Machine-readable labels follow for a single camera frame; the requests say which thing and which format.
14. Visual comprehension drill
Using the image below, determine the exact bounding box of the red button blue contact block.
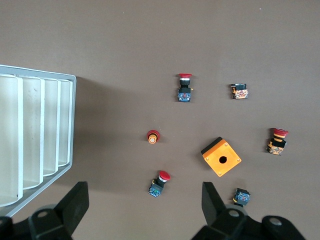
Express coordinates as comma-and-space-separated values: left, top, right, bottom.
233, 187, 252, 208
174, 73, 195, 103
148, 170, 171, 199

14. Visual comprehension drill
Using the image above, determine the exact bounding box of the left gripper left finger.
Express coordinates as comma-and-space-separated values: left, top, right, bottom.
0, 181, 90, 240

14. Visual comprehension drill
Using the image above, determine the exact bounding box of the white slotted tray rack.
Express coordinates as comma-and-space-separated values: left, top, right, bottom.
0, 64, 78, 218

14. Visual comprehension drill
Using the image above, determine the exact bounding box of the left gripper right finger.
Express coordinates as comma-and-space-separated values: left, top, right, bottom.
191, 181, 307, 240

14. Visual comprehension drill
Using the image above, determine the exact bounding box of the red yellow button head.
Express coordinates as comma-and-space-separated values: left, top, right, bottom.
146, 129, 161, 145

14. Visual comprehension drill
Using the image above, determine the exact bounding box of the orange button enclosure box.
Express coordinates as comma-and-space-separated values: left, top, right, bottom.
200, 136, 243, 178

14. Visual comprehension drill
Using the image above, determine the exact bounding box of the red button orange contact block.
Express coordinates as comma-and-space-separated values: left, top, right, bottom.
265, 127, 289, 156

